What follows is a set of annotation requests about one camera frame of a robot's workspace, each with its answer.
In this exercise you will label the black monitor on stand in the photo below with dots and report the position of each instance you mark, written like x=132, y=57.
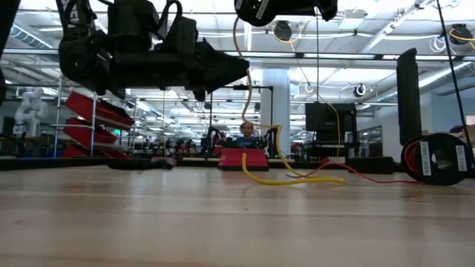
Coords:
x=323, y=118

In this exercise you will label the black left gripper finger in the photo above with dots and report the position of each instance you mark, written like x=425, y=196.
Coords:
x=219, y=66

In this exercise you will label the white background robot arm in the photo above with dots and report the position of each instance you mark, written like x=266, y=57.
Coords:
x=31, y=111

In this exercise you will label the red box with dark lid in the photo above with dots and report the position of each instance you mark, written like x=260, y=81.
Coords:
x=230, y=159

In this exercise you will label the black glove with red cuff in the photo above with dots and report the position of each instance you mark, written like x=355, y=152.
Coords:
x=130, y=164

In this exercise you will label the black pouch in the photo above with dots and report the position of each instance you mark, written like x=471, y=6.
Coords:
x=371, y=165

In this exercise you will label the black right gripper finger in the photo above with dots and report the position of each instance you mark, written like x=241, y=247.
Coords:
x=297, y=6

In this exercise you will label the metal rack with red bins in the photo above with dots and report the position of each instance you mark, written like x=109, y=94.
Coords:
x=111, y=115

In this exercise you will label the long ceiling light strip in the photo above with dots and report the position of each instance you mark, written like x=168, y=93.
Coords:
x=297, y=54

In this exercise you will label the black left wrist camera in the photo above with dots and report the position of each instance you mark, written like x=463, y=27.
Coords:
x=185, y=37

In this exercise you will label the black gantry frame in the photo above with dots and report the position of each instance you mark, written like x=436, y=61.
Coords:
x=256, y=87

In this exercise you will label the white building column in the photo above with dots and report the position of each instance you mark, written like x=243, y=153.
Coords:
x=275, y=104

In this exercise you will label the black background robot arm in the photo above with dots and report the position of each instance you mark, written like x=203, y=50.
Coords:
x=270, y=141

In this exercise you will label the person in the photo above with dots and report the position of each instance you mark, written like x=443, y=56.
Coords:
x=246, y=141

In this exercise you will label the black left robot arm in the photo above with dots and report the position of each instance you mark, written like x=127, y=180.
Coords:
x=81, y=55

